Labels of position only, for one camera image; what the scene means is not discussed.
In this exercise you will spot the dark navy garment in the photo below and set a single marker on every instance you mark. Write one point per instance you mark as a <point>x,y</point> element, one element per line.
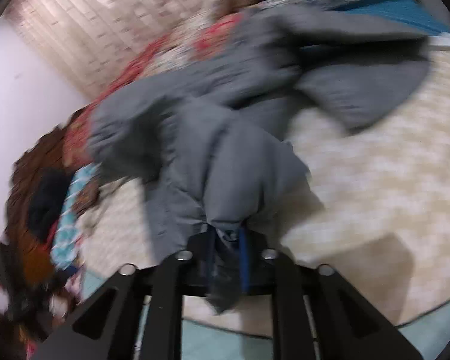
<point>46,202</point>

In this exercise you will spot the beige leaf print curtain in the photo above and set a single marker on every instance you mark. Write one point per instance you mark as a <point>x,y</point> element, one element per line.
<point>91,41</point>

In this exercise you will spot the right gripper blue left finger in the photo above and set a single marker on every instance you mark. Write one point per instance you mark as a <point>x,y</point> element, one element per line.
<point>202,245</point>

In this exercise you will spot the carved wooden headboard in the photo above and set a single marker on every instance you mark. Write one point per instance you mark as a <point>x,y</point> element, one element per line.
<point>27,273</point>

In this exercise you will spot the patterned beige teal bedsheet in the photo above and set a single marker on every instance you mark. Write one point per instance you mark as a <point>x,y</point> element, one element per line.
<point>376,205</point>

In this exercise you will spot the grey puffer jacket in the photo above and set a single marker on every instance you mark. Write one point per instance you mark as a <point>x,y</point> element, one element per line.
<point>209,141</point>

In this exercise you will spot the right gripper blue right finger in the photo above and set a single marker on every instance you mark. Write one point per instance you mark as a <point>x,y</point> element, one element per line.
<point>255,258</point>

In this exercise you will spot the teal white patterned pillow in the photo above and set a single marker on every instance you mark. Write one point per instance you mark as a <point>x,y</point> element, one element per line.
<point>63,251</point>

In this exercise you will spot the red floral patchwork quilt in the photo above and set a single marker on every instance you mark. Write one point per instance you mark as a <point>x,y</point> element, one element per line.
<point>194,40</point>

